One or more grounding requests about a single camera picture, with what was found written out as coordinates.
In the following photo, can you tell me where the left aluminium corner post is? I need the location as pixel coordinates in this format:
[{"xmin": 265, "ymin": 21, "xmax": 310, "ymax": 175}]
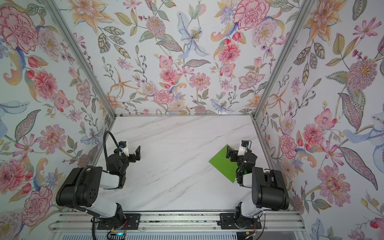
[{"xmin": 42, "ymin": 0, "xmax": 117, "ymax": 120}]

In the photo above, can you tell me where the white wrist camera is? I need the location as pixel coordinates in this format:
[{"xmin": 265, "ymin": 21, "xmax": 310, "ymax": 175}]
[
  {"xmin": 119, "ymin": 141, "xmax": 129, "ymax": 157},
  {"xmin": 238, "ymin": 140, "xmax": 252, "ymax": 156}
]

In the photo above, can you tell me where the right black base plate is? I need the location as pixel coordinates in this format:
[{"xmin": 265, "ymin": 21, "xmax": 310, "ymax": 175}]
[{"xmin": 217, "ymin": 213, "xmax": 262, "ymax": 231}]

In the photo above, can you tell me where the right aluminium corner post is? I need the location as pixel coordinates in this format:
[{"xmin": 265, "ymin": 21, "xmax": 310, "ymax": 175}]
[{"xmin": 252, "ymin": 0, "xmax": 314, "ymax": 120}]

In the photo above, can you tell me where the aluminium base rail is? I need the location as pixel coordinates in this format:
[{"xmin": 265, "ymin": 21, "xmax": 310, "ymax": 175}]
[{"xmin": 47, "ymin": 210, "xmax": 306, "ymax": 233}]

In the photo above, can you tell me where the left black corrugated cable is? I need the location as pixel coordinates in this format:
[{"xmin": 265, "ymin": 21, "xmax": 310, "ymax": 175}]
[{"xmin": 102, "ymin": 130, "xmax": 127, "ymax": 164}]

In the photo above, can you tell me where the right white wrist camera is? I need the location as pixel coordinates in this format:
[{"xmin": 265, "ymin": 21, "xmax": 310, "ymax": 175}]
[{"xmin": 238, "ymin": 140, "xmax": 252, "ymax": 156}]

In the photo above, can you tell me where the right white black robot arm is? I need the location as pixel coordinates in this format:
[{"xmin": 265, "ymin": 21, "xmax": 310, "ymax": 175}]
[{"xmin": 226, "ymin": 147, "xmax": 289, "ymax": 229}]

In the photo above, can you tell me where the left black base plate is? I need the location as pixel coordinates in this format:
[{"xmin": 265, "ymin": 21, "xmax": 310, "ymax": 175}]
[{"xmin": 97, "ymin": 214, "xmax": 141, "ymax": 231}]

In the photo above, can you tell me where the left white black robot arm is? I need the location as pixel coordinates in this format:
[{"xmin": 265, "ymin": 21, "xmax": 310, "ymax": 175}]
[{"xmin": 56, "ymin": 146, "xmax": 141, "ymax": 230}]

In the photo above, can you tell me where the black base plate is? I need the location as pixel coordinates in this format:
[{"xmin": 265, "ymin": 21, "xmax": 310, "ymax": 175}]
[
  {"xmin": 97, "ymin": 214, "xmax": 141, "ymax": 231},
  {"xmin": 217, "ymin": 213, "xmax": 262, "ymax": 231}
]

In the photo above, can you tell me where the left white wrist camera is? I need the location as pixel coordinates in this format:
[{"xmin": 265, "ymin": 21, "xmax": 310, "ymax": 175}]
[{"xmin": 119, "ymin": 141, "xmax": 129, "ymax": 157}]

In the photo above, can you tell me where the green square paper sheet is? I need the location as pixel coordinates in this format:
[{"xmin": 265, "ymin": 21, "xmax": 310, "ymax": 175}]
[{"xmin": 209, "ymin": 145, "xmax": 238, "ymax": 183}]

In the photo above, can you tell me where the white perforated cable tray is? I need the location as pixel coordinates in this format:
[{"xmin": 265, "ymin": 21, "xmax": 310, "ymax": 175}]
[{"xmin": 59, "ymin": 232, "xmax": 241, "ymax": 240}]

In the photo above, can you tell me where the aluminium corner post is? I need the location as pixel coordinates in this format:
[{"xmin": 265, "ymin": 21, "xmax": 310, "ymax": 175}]
[
  {"xmin": 42, "ymin": 0, "xmax": 117, "ymax": 120},
  {"xmin": 252, "ymin": 0, "xmax": 314, "ymax": 120}
]

